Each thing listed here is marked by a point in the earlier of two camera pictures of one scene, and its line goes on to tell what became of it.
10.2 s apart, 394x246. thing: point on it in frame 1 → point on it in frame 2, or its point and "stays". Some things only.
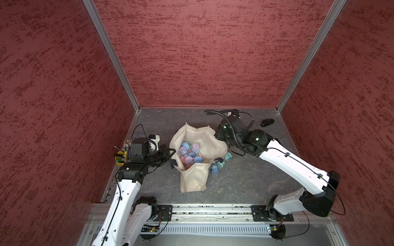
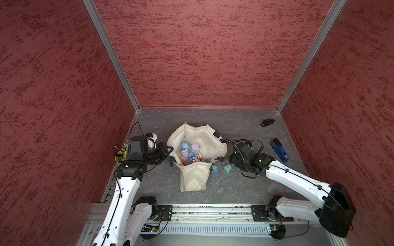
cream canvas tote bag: x=194 y=179 stays
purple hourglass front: x=195 y=147 stays
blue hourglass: x=185 y=144 stays
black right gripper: x=219 y=132 → x=233 y=158
